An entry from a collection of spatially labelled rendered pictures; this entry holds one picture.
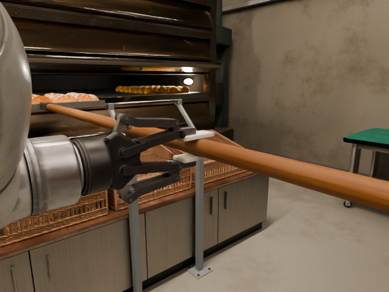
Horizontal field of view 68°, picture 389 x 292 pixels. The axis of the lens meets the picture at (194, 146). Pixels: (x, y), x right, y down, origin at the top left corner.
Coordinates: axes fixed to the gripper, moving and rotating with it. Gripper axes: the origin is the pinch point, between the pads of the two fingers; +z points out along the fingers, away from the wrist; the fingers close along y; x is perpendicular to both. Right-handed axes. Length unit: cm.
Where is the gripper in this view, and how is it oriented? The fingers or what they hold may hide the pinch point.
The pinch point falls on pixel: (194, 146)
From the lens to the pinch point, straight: 50.1
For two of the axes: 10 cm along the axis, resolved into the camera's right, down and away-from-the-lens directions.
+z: 7.6, -1.4, 6.3
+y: -0.1, 9.7, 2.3
